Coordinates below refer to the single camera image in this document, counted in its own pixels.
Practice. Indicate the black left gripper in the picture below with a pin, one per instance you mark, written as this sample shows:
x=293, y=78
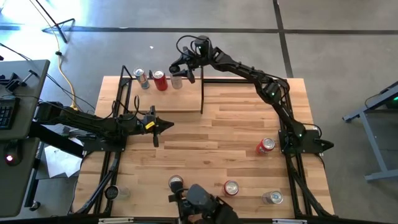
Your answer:
x=143, y=124

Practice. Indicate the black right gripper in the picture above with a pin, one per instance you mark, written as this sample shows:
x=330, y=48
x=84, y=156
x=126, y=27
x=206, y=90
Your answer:
x=199, y=59

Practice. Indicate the red Coca-Cola can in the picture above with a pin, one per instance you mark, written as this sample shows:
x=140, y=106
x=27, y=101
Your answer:
x=160, y=81
x=175, y=179

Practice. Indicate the blue silver Red Bull can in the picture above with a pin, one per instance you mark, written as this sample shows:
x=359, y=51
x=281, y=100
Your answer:
x=142, y=79
x=273, y=197

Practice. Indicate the red Fanta can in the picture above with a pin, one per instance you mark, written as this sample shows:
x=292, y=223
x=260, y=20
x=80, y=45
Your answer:
x=231, y=187
x=264, y=146

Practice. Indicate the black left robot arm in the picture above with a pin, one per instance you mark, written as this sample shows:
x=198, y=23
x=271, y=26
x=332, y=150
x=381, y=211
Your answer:
x=87, y=123

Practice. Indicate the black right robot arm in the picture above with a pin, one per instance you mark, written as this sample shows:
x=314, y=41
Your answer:
x=280, y=102

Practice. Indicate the black clamp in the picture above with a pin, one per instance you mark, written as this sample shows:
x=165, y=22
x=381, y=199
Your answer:
x=150, y=74

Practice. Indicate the black hand-held device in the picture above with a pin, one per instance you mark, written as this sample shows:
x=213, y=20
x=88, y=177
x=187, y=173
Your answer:
x=199, y=197

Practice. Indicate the white paper sheet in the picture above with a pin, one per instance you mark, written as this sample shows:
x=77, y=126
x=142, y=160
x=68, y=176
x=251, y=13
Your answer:
x=59, y=161

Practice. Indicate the black stand legs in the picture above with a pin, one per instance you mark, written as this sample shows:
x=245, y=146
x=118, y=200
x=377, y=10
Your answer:
x=65, y=40

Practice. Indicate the black caster wheel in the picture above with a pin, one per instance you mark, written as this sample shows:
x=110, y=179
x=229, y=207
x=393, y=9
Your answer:
x=35, y=205

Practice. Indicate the black computer mouse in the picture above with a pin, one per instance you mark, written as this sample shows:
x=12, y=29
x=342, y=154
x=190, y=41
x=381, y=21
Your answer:
x=12, y=154

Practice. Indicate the black desk clamps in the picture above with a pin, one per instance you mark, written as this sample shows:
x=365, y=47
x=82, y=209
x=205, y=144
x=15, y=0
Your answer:
x=12, y=81

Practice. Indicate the black keyboard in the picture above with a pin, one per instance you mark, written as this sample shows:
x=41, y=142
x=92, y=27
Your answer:
x=6, y=113

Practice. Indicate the grey office desk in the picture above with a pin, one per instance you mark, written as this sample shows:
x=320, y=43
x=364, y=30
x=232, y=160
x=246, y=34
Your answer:
x=15, y=193

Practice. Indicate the black aluminium rig frame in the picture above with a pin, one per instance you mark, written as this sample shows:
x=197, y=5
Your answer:
x=239, y=81

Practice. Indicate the white bracket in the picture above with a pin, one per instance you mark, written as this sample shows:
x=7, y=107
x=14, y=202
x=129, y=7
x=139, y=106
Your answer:
x=115, y=220
x=289, y=221

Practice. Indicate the grey metal desk frame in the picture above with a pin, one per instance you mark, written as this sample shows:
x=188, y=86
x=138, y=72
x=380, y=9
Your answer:
x=382, y=175

